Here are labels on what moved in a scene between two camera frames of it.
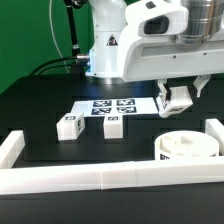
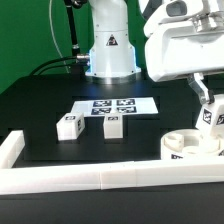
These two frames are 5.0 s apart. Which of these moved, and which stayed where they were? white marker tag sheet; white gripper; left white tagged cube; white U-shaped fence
Moved: white gripper
Stayed: white marker tag sheet; white U-shaped fence; left white tagged cube
